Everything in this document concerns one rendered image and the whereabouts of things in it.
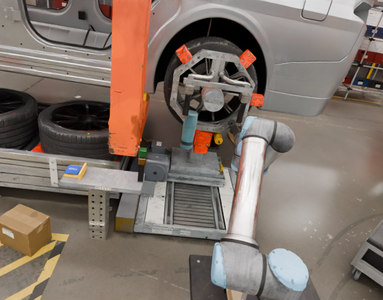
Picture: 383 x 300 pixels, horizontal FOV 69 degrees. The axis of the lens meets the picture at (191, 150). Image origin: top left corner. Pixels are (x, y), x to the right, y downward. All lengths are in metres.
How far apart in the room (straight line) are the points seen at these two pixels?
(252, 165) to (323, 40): 1.22
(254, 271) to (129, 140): 0.98
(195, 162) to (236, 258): 1.31
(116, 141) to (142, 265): 0.74
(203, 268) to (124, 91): 0.97
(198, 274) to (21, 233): 0.97
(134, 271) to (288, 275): 0.95
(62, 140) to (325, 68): 1.85
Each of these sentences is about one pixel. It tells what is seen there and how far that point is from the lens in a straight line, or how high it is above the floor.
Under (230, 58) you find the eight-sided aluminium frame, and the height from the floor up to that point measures 1.10.
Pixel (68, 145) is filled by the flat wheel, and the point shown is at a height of 0.43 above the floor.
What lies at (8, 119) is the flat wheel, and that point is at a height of 0.49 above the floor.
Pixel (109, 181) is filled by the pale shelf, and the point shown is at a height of 0.45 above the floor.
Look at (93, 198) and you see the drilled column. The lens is 1.69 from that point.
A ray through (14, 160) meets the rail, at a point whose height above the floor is 0.34.
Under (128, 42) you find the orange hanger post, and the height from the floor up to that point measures 1.16.
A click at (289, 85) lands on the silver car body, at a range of 2.18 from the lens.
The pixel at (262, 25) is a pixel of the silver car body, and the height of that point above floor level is 1.31.
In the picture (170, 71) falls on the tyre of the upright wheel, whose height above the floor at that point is 0.94.
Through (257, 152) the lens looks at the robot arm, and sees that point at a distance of 1.23.
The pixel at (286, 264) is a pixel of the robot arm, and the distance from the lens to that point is 1.13.
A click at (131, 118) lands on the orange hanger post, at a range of 1.59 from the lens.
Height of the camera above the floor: 1.41
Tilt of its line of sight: 29 degrees down
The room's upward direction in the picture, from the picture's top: 11 degrees clockwise
